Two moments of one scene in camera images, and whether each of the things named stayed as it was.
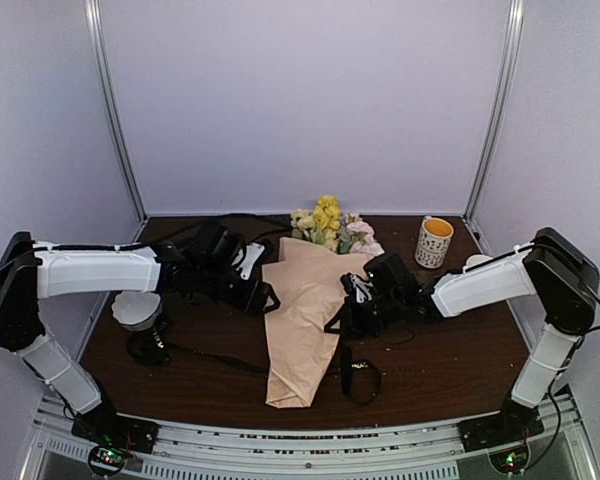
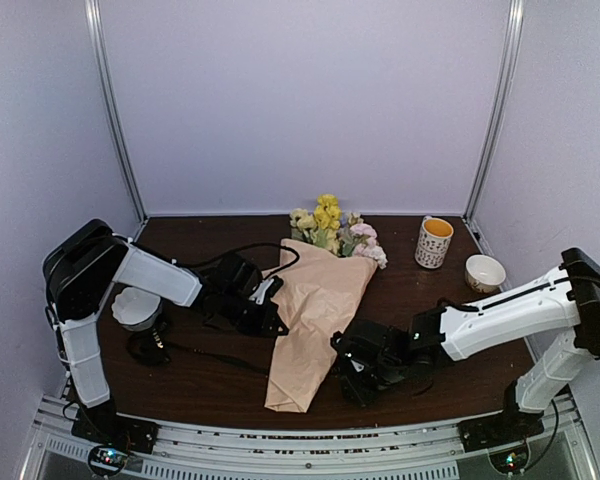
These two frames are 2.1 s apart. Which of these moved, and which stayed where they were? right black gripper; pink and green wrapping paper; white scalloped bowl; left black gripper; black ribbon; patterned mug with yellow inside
Moved: left black gripper; right black gripper
Stayed: black ribbon; pink and green wrapping paper; patterned mug with yellow inside; white scalloped bowl
